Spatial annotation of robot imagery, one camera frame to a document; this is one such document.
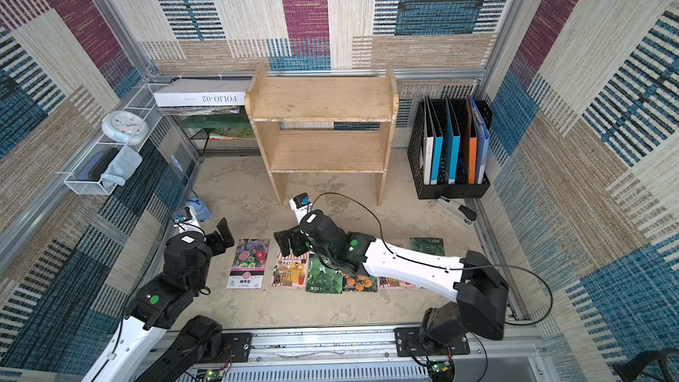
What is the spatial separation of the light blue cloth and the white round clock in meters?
0.03

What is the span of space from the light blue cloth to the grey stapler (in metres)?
1.00

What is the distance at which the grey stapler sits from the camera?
3.16 feet

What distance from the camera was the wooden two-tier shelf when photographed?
2.39ft

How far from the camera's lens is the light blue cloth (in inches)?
26.0
